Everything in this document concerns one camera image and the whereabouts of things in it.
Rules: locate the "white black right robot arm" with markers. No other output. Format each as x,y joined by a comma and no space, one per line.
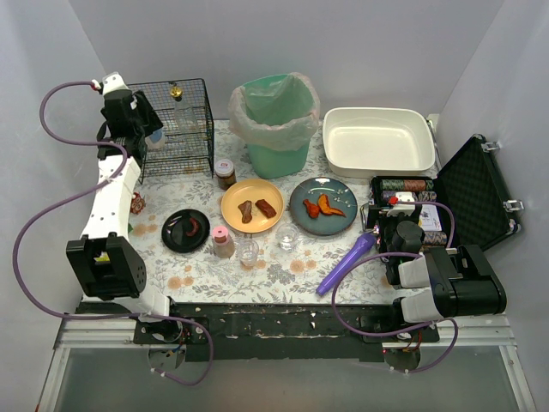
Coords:
454,281

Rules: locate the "floral table mat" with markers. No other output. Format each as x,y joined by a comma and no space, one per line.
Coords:
279,276

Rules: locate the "playing card deck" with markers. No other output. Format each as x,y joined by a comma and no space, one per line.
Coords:
429,219

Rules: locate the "brown meat piece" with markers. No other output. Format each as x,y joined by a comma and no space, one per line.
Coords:
266,208
245,208

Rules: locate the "green blue chip stack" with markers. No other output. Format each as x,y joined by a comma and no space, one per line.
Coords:
393,185

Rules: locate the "red owl toy block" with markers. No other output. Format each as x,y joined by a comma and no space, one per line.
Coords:
137,204

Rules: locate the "clear jar blue label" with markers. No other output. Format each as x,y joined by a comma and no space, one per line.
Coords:
156,140

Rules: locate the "black wire cage rack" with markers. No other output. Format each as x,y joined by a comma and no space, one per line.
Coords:
186,144

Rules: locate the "brown meat piece right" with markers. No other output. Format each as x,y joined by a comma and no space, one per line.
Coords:
266,208

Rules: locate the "red chili pepper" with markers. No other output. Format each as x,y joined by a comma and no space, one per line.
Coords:
194,227

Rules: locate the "pink lid spice jar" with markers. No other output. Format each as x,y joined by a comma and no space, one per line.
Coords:
223,244

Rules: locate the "blue glazed ceramic plate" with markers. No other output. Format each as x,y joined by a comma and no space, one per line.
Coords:
340,197

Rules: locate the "clear cup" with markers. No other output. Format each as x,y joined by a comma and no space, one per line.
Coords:
247,250
287,237

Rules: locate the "pink bin liner bag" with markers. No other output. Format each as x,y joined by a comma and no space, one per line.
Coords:
240,116

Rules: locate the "glass bottle gold cap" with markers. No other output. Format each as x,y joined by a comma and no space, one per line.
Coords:
183,111

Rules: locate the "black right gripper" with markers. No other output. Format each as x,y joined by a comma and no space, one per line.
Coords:
382,227

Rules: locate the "purple toy microphone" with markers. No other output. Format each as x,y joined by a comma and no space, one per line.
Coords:
362,245

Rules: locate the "orange chicken wing right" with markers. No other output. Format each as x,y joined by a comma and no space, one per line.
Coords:
326,208

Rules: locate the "black poker chip case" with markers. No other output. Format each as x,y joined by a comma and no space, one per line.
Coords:
472,186

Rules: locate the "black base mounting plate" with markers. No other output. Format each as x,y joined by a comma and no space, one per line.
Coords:
228,332

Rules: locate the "black small plate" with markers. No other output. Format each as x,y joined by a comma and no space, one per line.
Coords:
175,226

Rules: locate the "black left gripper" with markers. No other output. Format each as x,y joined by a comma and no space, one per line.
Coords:
146,118

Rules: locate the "purple grey chip stack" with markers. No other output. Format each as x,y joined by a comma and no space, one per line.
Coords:
388,195

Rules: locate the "brown meat piece left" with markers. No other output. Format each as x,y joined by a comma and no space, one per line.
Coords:
245,208

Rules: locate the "orange chicken wing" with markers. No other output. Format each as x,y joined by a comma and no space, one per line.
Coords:
326,208
312,209

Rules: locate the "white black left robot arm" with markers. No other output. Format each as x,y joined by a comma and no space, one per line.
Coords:
106,265

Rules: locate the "orange chicken wing left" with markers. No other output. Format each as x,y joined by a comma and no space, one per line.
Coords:
312,209

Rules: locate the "brown jar white lid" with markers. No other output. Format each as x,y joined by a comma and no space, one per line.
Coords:
225,173

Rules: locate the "green trash bin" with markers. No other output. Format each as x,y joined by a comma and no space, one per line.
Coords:
271,164

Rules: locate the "red tan chip stack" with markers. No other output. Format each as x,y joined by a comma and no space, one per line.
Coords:
418,185

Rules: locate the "white rectangular basin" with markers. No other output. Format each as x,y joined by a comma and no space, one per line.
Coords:
363,142

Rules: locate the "yellow plastic plate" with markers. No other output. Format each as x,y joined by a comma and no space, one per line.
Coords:
253,190

